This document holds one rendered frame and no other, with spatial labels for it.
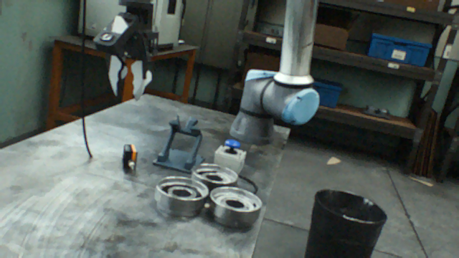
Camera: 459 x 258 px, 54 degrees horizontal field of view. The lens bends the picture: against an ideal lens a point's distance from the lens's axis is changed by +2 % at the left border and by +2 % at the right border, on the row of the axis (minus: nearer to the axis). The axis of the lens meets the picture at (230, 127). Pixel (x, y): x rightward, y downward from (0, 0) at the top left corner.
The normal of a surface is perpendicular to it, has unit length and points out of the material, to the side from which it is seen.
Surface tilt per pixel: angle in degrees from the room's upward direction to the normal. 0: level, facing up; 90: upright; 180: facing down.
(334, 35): 82
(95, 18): 90
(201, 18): 90
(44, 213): 0
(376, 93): 90
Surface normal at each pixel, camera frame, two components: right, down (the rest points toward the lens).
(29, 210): 0.19, -0.95
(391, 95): -0.20, 0.22
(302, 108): 0.58, 0.44
